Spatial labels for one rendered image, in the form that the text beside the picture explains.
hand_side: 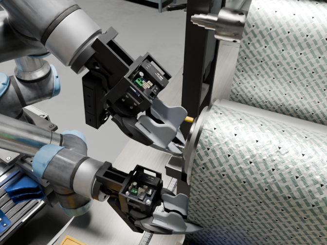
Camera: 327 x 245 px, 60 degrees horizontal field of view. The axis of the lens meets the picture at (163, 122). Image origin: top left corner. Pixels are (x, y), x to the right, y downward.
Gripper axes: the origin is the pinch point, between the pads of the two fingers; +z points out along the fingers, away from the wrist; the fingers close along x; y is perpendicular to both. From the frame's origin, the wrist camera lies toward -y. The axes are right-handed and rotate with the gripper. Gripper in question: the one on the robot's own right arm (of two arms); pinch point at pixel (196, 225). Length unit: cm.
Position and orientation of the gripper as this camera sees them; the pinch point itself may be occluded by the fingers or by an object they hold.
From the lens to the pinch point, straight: 56.2
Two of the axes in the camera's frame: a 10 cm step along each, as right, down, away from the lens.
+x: 4.0, -6.3, 6.6
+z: 9.1, 2.8, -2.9
